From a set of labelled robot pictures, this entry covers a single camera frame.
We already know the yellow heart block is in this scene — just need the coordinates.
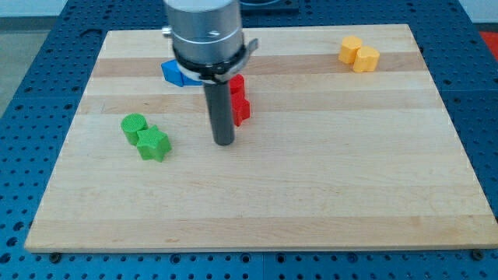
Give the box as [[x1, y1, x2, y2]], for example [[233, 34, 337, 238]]
[[352, 46, 381, 72]]

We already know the yellow hexagon block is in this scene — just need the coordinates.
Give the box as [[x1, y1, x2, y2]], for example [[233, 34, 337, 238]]
[[338, 36, 363, 65]]

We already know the wooden board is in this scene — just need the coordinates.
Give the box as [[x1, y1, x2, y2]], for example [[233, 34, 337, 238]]
[[25, 24, 497, 253]]

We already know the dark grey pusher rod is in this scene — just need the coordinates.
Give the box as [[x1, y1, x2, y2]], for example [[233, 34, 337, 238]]
[[203, 82, 235, 146]]

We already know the red cylinder block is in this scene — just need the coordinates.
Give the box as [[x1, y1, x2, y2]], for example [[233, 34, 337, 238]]
[[229, 74, 245, 96]]

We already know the green cylinder block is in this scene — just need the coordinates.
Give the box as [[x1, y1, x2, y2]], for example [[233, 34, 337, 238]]
[[120, 113, 148, 145]]

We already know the blue block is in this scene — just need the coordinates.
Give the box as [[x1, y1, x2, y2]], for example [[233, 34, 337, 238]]
[[161, 60, 202, 87]]

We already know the red star block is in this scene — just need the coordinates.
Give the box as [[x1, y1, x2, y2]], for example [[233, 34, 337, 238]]
[[231, 93, 251, 127]]

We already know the green star block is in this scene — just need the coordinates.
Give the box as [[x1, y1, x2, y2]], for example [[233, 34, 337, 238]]
[[136, 125, 172, 162]]

